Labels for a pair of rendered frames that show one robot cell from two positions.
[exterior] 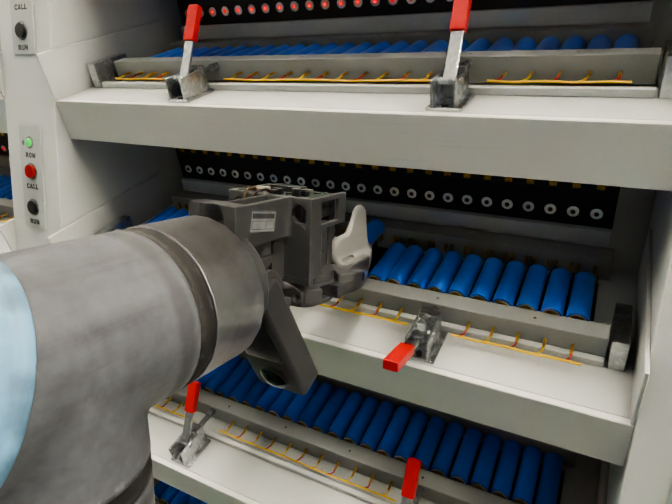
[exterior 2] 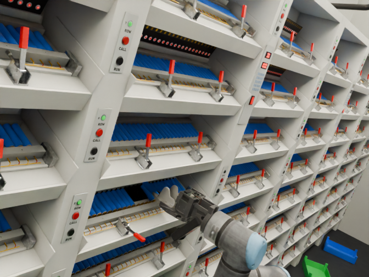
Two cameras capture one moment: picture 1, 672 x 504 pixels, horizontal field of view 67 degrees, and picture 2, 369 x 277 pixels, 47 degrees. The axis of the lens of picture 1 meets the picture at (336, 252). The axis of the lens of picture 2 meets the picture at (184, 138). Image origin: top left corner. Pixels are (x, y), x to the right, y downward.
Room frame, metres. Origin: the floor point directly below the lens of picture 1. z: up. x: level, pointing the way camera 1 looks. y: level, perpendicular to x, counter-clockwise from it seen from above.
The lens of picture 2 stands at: (0.39, 1.22, 1.52)
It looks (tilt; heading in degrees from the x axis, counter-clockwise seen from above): 14 degrees down; 273
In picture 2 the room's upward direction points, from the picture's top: 19 degrees clockwise
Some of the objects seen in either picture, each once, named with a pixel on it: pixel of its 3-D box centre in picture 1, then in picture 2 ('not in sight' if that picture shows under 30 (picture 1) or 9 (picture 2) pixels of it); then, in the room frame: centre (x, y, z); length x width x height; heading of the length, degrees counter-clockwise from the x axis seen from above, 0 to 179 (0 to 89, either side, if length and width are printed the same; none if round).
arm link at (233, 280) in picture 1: (180, 295); (216, 227); (0.28, 0.09, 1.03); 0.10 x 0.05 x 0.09; 63
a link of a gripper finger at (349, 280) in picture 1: (332, 274); not in sight; (0.40, 0.00, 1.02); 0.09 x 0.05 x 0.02; 149
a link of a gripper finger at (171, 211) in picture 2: not in sight; (172, 209); (0.42, 0.04, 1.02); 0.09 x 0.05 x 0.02; 158
